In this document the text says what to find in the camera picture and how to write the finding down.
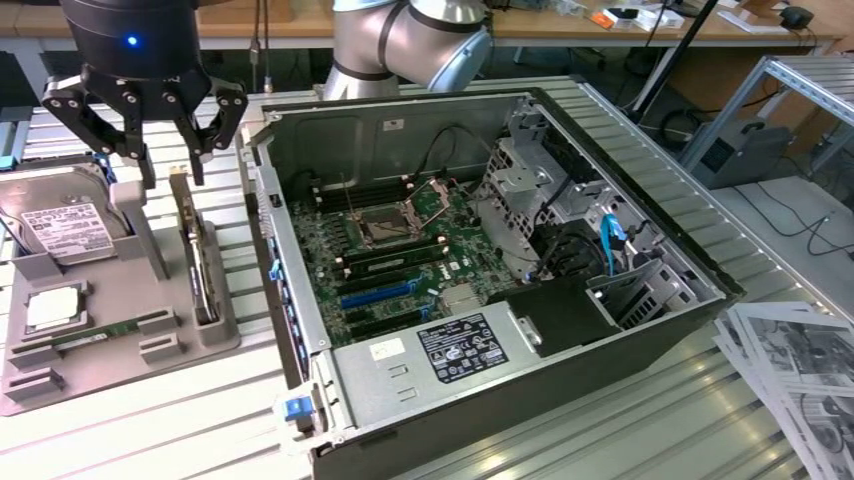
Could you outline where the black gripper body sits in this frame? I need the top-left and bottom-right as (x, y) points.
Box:
(58, 0), (217, 122)

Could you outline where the graphics card with metal bracket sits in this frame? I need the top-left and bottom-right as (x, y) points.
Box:
(167, 166), (223, 324)

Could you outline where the silver hard disk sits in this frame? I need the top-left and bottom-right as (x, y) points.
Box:
(0, 154), (134, 266)

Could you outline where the black RAM slot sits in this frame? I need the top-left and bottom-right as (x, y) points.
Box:
(317, 189), (410, 210)
(313, 178), (407, 197)

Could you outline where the thin locking lever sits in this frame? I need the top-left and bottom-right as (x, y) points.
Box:
(339, 172), (359, 221)

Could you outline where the CPU socket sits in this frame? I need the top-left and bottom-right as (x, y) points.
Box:
(353, 207), (419, 249)

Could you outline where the metal socket cover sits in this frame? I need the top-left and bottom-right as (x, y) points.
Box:
(399, 177), (459, 226)

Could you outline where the green RAM stick in slot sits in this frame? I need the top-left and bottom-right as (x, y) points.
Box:
(343, 244), (447, 277)

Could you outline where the grey parts rack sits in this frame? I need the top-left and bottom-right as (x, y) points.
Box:
(0, 179), (243, 417)

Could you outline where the black expansion slot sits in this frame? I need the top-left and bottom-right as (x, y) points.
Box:
(345, 305), (426, 327)
(335, 276), (413, 297)
(350, 319), (429, 340)

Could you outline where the silver CPU chip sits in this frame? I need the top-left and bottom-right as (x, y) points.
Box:
(24, 287), (92, 336)

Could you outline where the blue expansion slot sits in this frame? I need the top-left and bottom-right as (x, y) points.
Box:
(339, 288), (419, 310)

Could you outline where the silver perforated drive cage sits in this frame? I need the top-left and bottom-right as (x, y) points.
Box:
(477, 134), (602, 266)

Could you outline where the green motherboard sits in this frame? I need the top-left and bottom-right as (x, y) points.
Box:
(287, 182), (529, 349)

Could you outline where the silver chipset heatsink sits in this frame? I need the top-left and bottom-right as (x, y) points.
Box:
(438, 286), (487, 315)

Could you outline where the long wooden desk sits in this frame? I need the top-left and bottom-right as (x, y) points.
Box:
(0, 0), (844, 57)

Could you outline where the blue case latch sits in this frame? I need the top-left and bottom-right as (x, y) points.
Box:
(278, 396), (314, 424)

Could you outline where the silver power supply unit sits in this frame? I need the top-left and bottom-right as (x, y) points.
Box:
(330, 299), (544, 431)

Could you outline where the black plastic shroud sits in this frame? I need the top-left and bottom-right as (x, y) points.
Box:
(505, 274), (624, 359)

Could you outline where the white box with black print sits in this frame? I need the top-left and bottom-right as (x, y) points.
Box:
(604, 5), (686, 31)

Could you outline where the black slanted pole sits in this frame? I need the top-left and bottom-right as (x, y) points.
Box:
(630, 0), (722, 114)

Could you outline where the grey slotted disk bay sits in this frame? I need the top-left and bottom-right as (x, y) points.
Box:
(585, 259), (710, 332)

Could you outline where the open black PC case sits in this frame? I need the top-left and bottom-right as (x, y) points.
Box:
(234, 85), (748, 480)

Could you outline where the dark grey floor unit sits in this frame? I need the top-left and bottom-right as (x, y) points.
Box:
(690, 119), (797, 190)

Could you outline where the white flat box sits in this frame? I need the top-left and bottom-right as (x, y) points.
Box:
(717, 8), (790, 36)

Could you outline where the printed paper sheets stack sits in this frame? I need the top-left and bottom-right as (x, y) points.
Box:
(710, 299), (854, 480)

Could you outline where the grey metal bracket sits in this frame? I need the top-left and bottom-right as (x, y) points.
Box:
(0, 105), (35, 160)

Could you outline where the grey hanging cable with plug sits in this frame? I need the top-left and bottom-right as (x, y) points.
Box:
(247, 22), (275, 94)

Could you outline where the blue disk rail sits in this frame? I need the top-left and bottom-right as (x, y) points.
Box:
(92, 149), (121, 184)

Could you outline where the black looped wire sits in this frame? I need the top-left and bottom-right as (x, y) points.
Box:
(413, 124), (501, 185)

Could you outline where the black wire bundle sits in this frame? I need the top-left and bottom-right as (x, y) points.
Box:
(530, 222), (606, 284)

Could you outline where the blue data wire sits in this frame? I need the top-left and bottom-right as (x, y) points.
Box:
(600, 213), (630, 279)

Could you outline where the aluminium profile frame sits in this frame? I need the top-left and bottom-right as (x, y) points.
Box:
(678, 53), (854, 177)

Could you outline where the thin black cable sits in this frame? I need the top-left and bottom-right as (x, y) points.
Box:
(733, 184), (854, 259)

